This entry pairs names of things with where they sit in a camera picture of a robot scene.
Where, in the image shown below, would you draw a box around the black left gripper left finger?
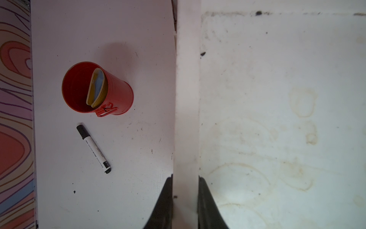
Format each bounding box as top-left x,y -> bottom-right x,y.
144,175 -> 173,229

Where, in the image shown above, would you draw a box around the red metal bucket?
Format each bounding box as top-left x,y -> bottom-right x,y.
62,62 -> 134,117

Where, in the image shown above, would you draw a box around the yellow wallet with blue papers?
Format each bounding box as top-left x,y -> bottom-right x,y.
86,68 -> 108,108

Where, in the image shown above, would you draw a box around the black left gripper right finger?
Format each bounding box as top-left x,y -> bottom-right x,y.
197,177 -> 228,229

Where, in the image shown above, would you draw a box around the black white marker pen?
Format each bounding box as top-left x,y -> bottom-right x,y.
77,125 -> 112,174

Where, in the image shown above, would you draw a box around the white drawer cabinet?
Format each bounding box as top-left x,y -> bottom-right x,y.
173,1 -> 366,229

